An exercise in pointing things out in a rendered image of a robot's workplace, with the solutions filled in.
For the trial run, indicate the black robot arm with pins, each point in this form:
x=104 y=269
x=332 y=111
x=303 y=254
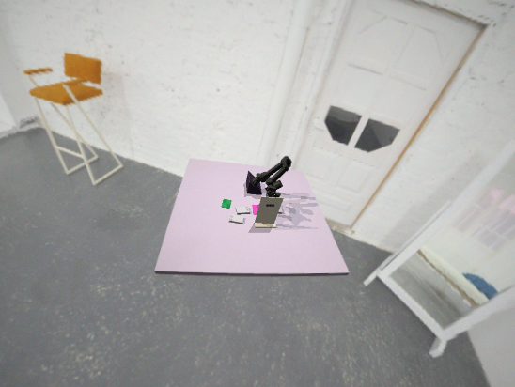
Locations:
x=284 y=166

